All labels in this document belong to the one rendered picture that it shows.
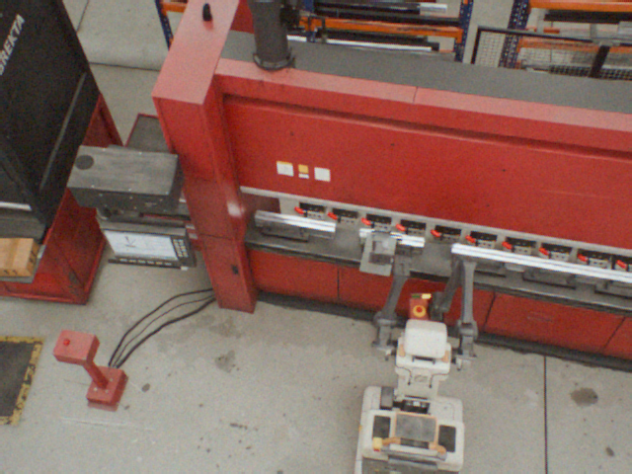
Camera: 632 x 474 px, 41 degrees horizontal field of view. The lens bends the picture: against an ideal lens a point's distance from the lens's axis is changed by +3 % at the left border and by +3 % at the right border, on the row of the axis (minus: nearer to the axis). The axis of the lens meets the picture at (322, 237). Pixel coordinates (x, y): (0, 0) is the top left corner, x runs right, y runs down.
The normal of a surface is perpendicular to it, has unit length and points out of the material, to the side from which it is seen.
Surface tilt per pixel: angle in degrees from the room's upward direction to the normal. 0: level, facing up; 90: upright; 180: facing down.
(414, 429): 0
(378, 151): 90
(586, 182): 90
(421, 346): 48
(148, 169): 1
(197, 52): 0
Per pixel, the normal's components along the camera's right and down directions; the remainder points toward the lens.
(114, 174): -0.03, -0.50
